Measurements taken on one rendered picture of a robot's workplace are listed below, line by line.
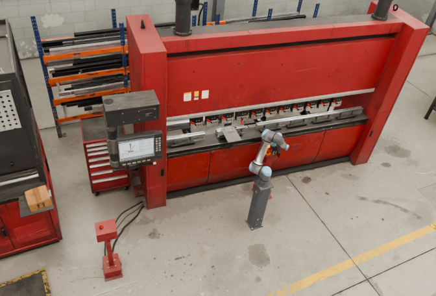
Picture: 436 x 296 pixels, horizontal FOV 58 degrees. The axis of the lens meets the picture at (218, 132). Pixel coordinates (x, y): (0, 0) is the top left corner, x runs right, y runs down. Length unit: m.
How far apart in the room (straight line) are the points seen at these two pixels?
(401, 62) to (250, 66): 2.02
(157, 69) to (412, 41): 3.15
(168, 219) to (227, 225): 0.77
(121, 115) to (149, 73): 0.53
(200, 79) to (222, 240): 2.02
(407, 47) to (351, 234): 2.47
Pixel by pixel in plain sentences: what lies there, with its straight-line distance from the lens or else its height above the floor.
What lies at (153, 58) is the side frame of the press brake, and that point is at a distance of 3.82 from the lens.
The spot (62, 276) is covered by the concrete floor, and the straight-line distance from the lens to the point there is 4.90.
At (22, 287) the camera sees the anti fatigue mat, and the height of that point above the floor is 0.01.
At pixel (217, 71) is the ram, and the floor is 1.87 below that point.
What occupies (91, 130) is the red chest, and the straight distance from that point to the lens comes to 4.96.
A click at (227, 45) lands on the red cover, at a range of 4.22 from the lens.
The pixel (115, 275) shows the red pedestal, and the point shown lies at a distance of 4.76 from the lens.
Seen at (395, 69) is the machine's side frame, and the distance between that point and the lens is 5.55.
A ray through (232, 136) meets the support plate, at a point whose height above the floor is 1.00.
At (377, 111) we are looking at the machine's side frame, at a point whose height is 1.07.
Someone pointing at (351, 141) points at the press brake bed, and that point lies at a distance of 6.17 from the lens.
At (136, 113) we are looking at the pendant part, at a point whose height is 1.87.
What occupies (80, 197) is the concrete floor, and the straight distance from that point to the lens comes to 5.54.
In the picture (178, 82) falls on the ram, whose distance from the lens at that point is 4.28.
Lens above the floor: 4.13
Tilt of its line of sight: 40 degrees down
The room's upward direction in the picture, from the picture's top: 7 degrees clockwise
